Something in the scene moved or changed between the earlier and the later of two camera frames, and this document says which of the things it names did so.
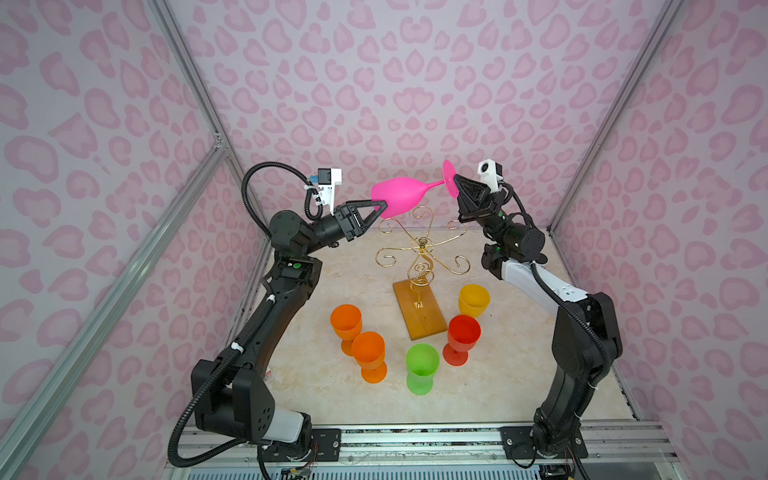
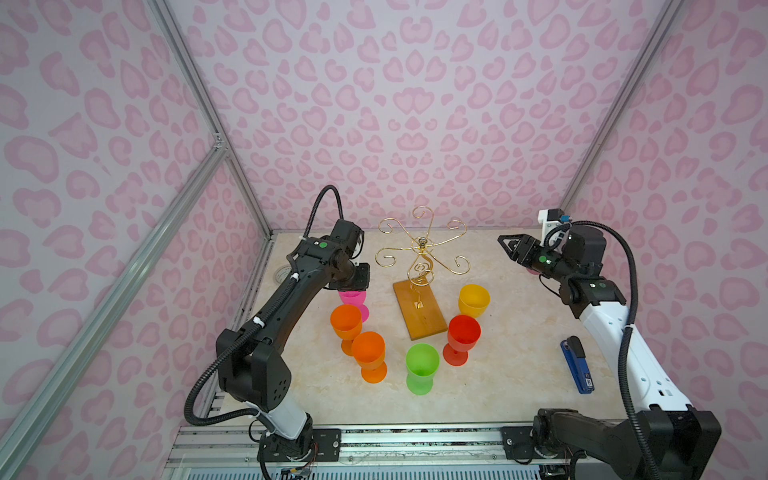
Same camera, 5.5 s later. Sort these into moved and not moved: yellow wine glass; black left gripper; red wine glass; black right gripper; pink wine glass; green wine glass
Moved: black right gripper; black left gripper; pink wine glass
Not moved: yellow wine glass; red wine glass; green wine glass
